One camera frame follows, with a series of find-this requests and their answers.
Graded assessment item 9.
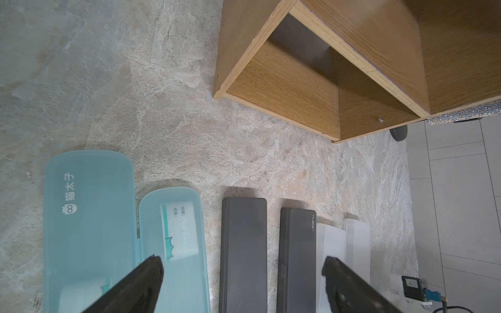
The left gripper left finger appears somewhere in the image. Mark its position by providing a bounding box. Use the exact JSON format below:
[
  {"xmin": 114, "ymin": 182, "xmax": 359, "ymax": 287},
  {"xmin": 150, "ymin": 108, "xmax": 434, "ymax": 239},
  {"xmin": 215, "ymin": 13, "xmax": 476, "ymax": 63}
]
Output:
[{"xmin": 85, "ymin": 255, "xmax": 164, "ymax": 312}]

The black pencil case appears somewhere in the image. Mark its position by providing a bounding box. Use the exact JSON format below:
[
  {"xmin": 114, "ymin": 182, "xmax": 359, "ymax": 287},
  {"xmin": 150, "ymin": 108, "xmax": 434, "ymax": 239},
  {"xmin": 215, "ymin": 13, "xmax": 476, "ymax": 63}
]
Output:
[
  {"xmin": 277, "ymin": 207, "xmax": 317, "ymax": 312},
  {"xmin": 219, "ymin": 198, "xmax": 267, "ymax": 312}
]

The translucent white case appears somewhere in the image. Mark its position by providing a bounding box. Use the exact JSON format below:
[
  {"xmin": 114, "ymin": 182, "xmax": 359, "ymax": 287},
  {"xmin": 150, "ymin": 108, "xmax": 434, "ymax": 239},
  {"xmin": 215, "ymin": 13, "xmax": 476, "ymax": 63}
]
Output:
[
  {"xmin": 343, "ymin": 219, "xmax": 371, "ymax": 284},
  {"xmin": 316, "ymin": 223, "xmax": 347, "ymax": 313}
]

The glitter microphone on stand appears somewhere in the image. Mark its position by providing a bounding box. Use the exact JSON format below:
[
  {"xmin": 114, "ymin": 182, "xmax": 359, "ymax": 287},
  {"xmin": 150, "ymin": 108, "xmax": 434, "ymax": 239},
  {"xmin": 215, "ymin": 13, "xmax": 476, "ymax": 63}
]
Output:
[{"xmin": 390, "ymin": 100, "xmax": 500, "ymax": 142}]

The teal pencil case outer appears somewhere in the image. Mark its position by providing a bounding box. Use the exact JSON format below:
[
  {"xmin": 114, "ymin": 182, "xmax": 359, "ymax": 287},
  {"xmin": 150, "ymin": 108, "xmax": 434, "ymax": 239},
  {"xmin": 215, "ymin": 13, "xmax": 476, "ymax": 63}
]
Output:
[{"xmin": 43, "ymin": 150, "xmax": 137, "ymax": 312}]

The teal pencil case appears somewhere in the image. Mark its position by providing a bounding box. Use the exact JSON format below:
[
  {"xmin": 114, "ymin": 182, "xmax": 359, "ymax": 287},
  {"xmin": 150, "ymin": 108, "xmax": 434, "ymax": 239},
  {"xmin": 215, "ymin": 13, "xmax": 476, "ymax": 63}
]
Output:
[
  {"xmin": 43, "ymin": 150, "xmax": 137, "ymax": 312},
  {"xmin": 138, "ymin": 187, "xmax": 211, "ymax": 312}
]

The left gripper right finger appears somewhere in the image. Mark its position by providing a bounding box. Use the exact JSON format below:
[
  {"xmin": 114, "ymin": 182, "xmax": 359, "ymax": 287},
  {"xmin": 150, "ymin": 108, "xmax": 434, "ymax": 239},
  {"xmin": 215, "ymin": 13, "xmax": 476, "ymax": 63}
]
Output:
[{"xmin": 322, "ymin": 256, "xmax": 400, "ymax": 313}]

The teal pencil case inner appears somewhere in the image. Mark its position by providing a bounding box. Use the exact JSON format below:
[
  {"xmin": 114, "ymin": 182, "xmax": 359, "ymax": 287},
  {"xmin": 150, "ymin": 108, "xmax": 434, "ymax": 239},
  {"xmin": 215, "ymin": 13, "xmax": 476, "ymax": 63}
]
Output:
[{"xmin": 138, "ymin": 187, "xmax": 211, "ymax": 312}]

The wooden three-tier shelf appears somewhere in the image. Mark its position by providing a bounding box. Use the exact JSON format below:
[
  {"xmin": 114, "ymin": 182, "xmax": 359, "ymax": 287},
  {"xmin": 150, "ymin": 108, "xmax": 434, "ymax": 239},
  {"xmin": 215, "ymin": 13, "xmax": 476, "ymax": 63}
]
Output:
[{"xmin": 213, "ymin": 1, "xmax": 500, "ymax": 142}]

